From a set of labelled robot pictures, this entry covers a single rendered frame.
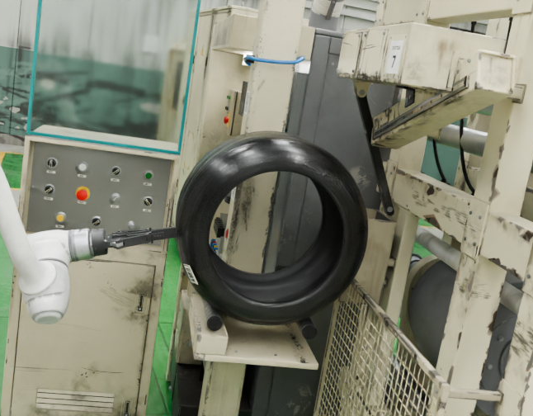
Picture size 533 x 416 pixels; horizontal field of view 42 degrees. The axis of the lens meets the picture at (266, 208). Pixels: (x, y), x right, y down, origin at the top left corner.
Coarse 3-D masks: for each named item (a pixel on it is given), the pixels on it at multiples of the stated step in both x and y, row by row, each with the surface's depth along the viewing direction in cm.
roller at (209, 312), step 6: (204, 300) 210; (204, 306) 207; (210, 306) 202; (210, 312) 198; (216, 312) 198; (210, 318) 194; (216, 318) 194; (210, 324) 194; (216, 324) 195; (222, 324) 195; (216, 330) 195
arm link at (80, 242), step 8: (72, 232) 192; (80, 232) 192; (88, 232) 193; (72, 240) 191; (80, 240) 191; (88, 240) 191; (72, 248) 190; (80, 248) 191; (88, 248) 191; (72, 256) 191; (80, 256) 192; (88, 256) 193
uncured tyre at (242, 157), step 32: (224, 160) 188; (256, 160) 186; (288, 160) 187; (320, 160) 190; (192, 192) 189; (224, 192) 186; (320, 192) 219; (352, 192) 193; (192, 224) 188; (320, 224) 224; (352, 224) 194; (192, 256) 190; (320, 256) 223; (352, 256) 196; (224, 288) 192; (256, 288) 222; (288, 288) 222; (320, 288) 196; (256, 320) 198; (288, 320) 199
